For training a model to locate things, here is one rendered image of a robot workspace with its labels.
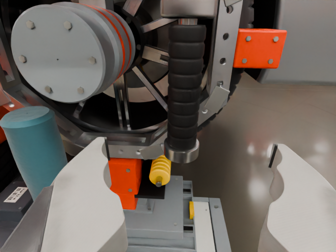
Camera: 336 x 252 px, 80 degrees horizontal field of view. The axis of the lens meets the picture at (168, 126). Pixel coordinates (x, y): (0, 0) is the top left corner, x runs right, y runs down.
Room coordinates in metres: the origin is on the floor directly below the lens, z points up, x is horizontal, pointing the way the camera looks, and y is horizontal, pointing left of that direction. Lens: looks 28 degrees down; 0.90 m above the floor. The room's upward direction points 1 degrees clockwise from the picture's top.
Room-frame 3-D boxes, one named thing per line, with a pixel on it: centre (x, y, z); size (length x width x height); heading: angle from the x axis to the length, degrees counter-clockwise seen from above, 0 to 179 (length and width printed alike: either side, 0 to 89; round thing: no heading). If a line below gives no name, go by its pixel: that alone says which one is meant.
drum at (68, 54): (0.38, 0.14, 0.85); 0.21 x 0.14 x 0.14; 177
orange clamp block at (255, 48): (0.45, -0.17, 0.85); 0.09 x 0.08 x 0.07; 87
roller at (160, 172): (0.55, 0.02, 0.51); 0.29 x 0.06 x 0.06; 177
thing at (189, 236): (0.63, 0.13, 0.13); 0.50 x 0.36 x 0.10; 87
